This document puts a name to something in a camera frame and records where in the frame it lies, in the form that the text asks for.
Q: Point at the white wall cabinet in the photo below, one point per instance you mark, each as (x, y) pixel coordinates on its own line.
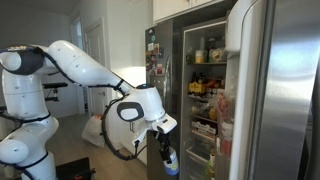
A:
(170, 8)

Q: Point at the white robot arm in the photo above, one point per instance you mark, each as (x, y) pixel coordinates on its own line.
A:
(83, 68)

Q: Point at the pale food bag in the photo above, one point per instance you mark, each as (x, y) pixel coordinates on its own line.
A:
(218, 55)

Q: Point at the white printed carton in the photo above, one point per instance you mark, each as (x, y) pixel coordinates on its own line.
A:
(203, 127)

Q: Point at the white room door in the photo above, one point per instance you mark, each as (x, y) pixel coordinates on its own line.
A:
(96, 50)

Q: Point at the teal round magnet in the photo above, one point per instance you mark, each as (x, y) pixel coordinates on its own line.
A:
(153, 38)

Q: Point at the red photo magnet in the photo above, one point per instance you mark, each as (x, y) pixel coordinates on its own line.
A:
(159, 69)

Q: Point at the cream tub container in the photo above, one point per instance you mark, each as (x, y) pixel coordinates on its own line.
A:
(199, 56)

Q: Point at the open stainless fridge door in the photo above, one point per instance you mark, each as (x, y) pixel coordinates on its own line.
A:
(283, 100)

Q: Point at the blue can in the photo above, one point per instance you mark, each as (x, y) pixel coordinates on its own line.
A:
(173, 165)

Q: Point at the white plastic bag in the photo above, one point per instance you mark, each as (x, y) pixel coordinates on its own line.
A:
(93, 131)

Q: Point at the fridge door with dispenser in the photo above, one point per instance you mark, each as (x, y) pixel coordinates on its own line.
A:
(153, 166)

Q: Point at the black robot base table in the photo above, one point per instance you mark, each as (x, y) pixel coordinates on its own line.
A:
(73, 166)

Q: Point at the dark glass jar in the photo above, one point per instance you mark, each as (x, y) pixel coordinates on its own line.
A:
(210, 46)

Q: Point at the black orange clamp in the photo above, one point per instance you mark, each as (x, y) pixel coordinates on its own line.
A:
(83, 175)

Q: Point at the stainless steel fridge body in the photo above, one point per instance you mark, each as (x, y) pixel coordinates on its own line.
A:
(184, 100)

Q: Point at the black stereo camera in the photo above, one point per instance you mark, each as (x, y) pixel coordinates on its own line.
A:
(55, 85)

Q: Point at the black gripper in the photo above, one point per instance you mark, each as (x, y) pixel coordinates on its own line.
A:
(162, 139)

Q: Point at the red tub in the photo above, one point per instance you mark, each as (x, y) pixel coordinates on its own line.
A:
(226, 146)

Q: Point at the yellow carton box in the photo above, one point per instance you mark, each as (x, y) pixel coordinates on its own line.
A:
(196, 87)

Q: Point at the orange fruit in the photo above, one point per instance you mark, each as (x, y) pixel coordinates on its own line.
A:
(212, 114)

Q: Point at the red mesh produce bag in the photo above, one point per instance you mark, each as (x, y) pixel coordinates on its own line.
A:
(225, 106)

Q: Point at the white tub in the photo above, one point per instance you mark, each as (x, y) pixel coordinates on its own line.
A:
(226, 129)

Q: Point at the white note magnet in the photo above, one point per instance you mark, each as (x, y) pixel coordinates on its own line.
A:
(150, 46)

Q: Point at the white base cabinet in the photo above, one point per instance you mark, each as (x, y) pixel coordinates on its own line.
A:
(142, 155)

